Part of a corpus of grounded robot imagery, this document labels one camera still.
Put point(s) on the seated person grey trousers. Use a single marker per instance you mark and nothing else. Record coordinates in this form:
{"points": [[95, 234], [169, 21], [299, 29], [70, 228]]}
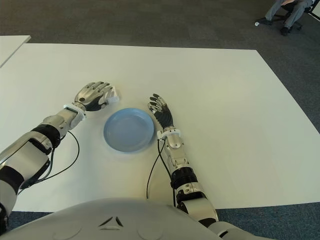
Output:
{"points": [[295, 12]]}

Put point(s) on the grey robot torso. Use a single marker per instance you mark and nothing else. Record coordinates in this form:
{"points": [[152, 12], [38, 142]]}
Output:
{"points": [[125, 220]]}

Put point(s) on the white cube charger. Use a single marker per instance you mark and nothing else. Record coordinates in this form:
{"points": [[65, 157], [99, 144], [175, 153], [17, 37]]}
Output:
{"points": [[115, 96]]}

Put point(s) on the black office chair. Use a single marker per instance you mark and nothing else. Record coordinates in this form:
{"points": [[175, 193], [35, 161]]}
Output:
{"points": [[280, 17]]}

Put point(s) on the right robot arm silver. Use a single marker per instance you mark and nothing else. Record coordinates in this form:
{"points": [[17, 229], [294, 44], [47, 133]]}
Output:
{"points": [[178, 155]]}

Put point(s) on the white side table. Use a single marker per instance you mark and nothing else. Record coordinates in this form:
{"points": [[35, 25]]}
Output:
{"points": [[10, 45]]}

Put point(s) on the blue round plate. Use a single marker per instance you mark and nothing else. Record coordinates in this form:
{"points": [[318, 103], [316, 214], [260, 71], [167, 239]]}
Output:
{"points": [[128, 130]]}

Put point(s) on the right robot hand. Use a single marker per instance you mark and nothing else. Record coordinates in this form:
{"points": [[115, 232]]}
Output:
{"points": [[165, 116]]}

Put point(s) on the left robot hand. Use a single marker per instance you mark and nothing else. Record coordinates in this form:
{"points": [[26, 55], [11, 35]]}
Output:
{"points": [[91, 96]]}

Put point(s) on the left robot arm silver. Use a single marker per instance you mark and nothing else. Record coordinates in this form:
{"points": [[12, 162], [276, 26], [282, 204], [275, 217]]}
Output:
{"points": [[25, 152]]}

